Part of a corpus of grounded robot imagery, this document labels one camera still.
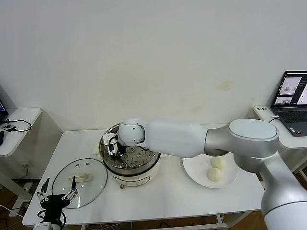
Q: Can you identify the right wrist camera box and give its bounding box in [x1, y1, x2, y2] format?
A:
[103, 133, 120, 155]

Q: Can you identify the black looped cable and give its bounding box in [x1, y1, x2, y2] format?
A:
[4, 119, 33, 133]

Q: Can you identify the white steamed baozi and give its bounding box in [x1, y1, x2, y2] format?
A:
[210, 157, 226, 170]
[206, 167, 223, 183]

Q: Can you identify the black open laptop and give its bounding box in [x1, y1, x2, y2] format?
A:
[0, 100, 10, 123]

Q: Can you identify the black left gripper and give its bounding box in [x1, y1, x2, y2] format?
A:
[35, 175, 80, 225]

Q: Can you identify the stainless steel steamer basket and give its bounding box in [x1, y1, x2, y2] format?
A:
[93, 122, 161, 170]

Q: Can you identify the grey open laptop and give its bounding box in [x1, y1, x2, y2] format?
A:
[270, 70, 307, 137]

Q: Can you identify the cream electric cooker pot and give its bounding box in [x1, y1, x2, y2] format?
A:
[92, 141, 168, 190]

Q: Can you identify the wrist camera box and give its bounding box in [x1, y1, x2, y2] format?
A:
[33, 222, 62, 230]
[103, 133, 120, 155]

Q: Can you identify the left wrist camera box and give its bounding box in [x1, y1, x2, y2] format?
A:
[33, 222, 62, 230]

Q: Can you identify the white round plate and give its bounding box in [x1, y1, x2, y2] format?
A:
[179, 153, 239, 189]

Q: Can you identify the white table leg frame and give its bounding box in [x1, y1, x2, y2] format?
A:
[81, 214, 231, 230]

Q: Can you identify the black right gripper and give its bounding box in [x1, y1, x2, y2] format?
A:
[114, 142, 129, 167]

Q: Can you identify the glass lid with cream handle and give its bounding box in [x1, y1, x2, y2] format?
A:
[52, 157, 108, 209]

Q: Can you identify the white side table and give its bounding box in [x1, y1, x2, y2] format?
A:
[253, 104, 307, 177]
[0, 107, 43, 209]

